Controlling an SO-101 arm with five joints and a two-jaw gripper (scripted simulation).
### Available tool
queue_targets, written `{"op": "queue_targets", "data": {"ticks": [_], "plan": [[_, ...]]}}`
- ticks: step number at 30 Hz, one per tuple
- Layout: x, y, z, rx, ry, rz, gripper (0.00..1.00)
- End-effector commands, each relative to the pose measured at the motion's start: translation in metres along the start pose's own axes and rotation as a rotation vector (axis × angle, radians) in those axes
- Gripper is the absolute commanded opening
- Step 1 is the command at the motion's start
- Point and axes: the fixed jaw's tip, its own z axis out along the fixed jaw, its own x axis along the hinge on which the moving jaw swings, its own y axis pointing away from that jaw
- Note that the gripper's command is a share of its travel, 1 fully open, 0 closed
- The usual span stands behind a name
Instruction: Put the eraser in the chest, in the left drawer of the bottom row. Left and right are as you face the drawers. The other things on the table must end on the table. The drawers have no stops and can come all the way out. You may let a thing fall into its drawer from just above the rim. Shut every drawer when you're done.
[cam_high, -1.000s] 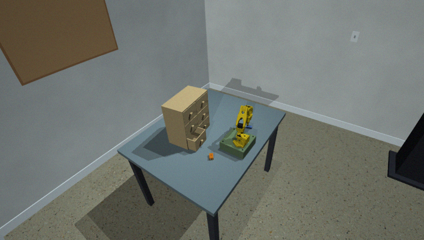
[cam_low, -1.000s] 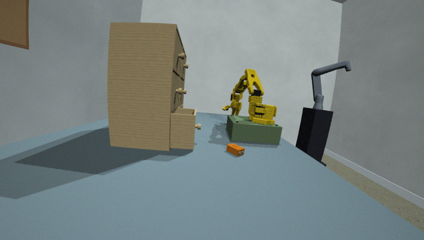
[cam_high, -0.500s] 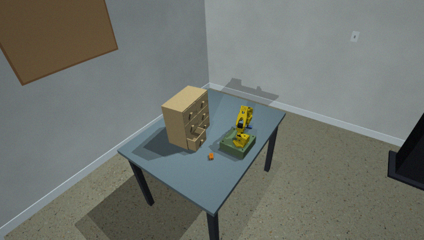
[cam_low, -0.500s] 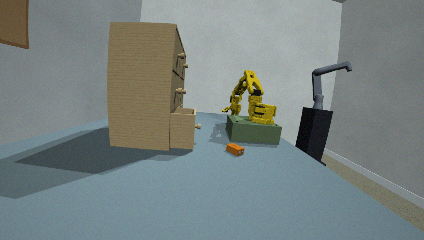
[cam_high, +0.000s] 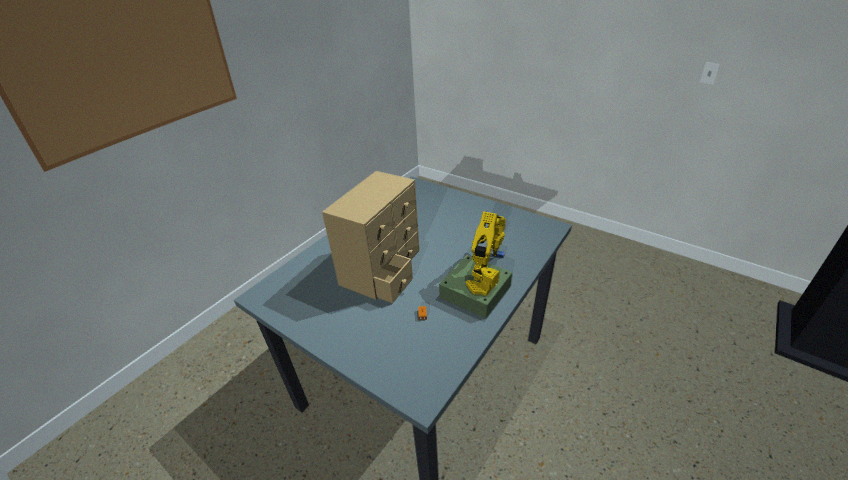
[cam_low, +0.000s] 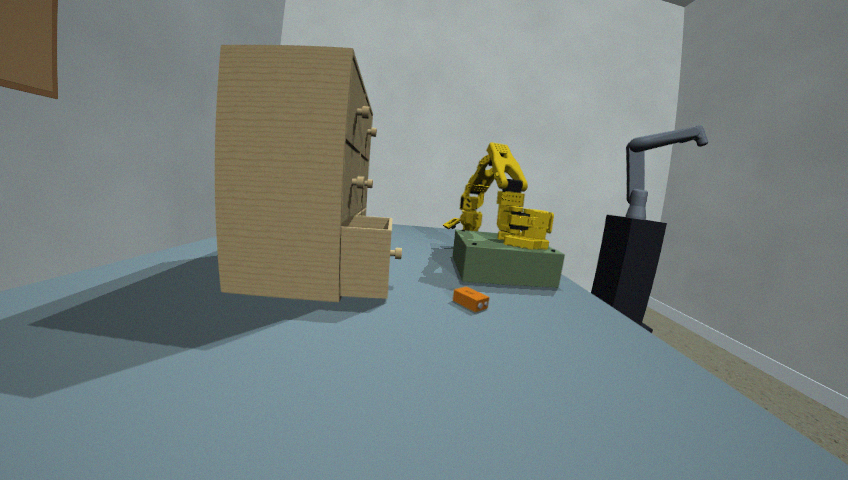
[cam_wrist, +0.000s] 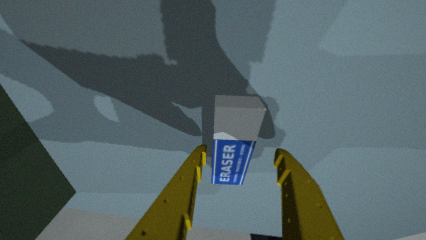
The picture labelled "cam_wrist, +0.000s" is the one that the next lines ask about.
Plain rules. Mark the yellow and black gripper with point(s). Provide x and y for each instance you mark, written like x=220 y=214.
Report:
x=305 y=212

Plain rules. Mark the white eraser with blue sleeve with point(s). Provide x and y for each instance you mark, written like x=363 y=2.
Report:
x=237 y=121

